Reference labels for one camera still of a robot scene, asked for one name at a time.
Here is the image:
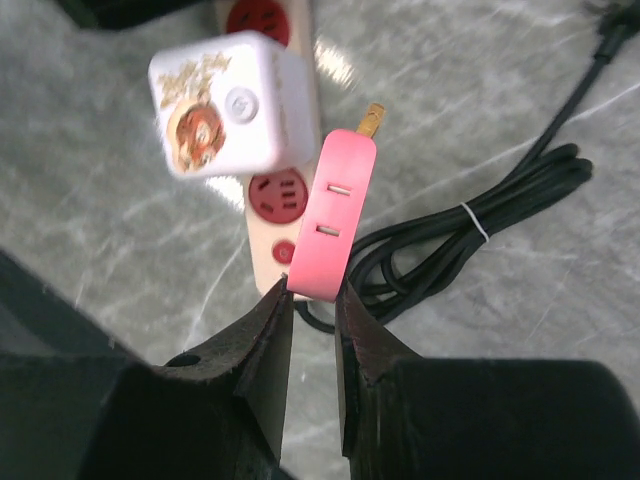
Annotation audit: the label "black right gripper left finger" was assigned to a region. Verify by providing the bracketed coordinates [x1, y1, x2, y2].
[1, 256, 293, 479]

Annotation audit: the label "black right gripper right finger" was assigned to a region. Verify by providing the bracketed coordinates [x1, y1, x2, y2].
[335, 284, 639, 479]

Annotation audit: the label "pink plug adapter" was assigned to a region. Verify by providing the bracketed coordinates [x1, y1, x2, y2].
[287, 103, 386, 303]

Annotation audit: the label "beige power strip red sockets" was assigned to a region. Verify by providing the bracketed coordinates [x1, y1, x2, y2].
[215, 1, 321, 294]

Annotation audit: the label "white cube socket adapter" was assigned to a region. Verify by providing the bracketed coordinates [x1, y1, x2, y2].
[148, 31, 319, 180]

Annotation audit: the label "black power strip cord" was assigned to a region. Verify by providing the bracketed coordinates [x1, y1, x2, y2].
[294, 0, 640, 334]

